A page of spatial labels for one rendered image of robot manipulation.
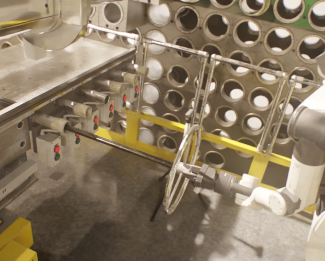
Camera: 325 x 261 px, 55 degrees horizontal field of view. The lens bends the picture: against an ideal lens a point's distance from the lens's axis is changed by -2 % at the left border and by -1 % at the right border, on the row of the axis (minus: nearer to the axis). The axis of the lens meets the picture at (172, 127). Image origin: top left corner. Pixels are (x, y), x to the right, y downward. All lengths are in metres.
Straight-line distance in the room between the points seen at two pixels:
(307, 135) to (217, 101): 2.41
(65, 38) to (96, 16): 1.86
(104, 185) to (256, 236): 1.16
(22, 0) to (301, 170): 0.95
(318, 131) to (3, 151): 1.27
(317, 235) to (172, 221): 1.21
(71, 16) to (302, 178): 0.89
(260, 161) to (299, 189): 1.52
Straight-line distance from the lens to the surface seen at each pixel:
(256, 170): 2.54
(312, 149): 0.90
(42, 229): 2.23
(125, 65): 2.23
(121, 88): 1.94
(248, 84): 3.12
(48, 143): 1.61
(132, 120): 2.67
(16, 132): 1.59
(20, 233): 1.47
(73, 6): 1.16
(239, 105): 3.21
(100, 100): 1.76
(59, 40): 1.28
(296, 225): 2.58
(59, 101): 1.71
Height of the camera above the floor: 1.67
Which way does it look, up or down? 31 degrees down
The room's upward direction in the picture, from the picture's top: 9 degrees clockwise
